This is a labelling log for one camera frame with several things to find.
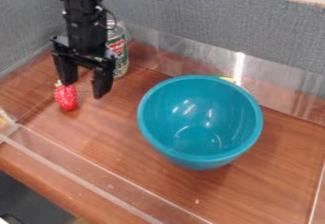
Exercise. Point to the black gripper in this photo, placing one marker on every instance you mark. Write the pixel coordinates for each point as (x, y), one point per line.
(100, 61)

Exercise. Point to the red toy strawberry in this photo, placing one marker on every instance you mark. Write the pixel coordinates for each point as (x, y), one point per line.
(66, 96)

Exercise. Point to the blue plastic bowl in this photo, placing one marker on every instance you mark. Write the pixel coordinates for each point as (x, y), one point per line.
(200, 120)

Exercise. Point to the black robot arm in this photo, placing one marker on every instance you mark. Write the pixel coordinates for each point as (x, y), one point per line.
(82, 47)

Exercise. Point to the green vegetable can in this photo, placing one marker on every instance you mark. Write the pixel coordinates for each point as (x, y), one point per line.
(117, 45)

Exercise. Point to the yellow toy corn cob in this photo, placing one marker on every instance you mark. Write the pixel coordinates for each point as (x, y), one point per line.
(227, 78)

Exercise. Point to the clear acrylic barrier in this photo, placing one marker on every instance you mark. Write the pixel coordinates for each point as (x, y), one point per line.
(101, 153)

